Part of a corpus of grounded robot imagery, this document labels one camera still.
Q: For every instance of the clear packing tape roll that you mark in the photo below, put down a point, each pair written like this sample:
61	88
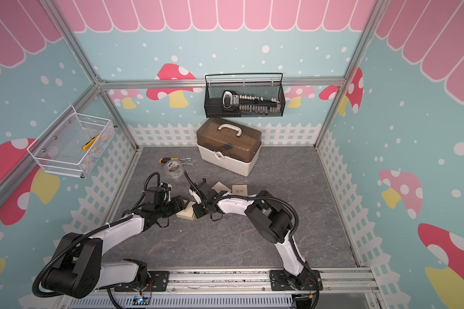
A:
174	169

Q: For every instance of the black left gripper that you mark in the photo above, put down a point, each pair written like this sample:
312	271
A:
178	205

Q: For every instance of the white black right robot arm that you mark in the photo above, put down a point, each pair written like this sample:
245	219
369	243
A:
274	219

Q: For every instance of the yellow black handled screwdriver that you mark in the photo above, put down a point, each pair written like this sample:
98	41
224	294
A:
168	159

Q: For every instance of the white wire wall basket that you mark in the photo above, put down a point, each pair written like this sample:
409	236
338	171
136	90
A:
59	151

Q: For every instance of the socket wrench set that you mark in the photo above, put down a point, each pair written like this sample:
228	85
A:
248	105

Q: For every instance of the black wire wall basket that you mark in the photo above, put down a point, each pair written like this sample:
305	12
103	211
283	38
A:
267	85

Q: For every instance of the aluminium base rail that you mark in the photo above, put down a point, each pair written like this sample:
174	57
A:
237	288

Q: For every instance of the white storage box brown lid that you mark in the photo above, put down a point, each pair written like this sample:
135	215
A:
229	145

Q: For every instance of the cream square gift box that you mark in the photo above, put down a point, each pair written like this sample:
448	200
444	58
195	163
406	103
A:
218	187

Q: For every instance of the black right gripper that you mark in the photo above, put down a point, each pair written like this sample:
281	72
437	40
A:
197	214

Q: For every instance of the cream drawer-style jewelry box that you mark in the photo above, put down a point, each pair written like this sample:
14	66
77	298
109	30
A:
187	213

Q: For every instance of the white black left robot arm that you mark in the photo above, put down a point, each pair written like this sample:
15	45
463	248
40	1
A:
76	269

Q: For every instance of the small cream printed gift box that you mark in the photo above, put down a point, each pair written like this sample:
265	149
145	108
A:
241	190

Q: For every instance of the yellow utility knife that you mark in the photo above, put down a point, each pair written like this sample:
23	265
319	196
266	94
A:
88	145

